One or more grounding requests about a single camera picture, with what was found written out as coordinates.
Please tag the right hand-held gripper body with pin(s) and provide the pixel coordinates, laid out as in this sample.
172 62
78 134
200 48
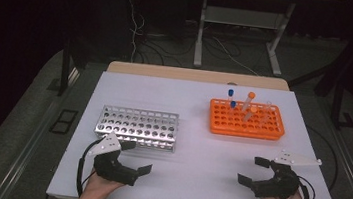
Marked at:
282 185

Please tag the blue cap test tube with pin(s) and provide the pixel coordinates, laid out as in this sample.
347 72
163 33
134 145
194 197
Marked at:
233 104
231 93

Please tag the black metal stand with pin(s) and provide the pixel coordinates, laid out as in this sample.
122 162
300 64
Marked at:
338 104
64 66

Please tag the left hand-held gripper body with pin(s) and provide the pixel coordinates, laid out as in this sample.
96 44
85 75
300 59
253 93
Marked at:
112 169

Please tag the orange cap test tube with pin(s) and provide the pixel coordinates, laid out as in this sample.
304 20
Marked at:
253 110
251 95

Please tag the clear glass test tube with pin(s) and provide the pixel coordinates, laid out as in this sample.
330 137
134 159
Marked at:
267 107

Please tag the silver metal test tube rack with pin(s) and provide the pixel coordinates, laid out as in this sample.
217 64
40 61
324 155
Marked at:
138 126

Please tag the wooden board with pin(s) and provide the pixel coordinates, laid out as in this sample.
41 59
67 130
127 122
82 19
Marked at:
167 72

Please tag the grey metal table frame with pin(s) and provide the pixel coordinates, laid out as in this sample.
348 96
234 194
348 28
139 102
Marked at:
200 32

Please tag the orange plastic test tube rack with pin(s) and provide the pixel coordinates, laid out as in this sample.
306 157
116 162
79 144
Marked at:
222 125

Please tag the black floor frame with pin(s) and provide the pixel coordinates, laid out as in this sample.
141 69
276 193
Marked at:
63 121

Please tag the person's left hand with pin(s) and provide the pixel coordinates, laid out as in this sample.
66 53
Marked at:
97 187

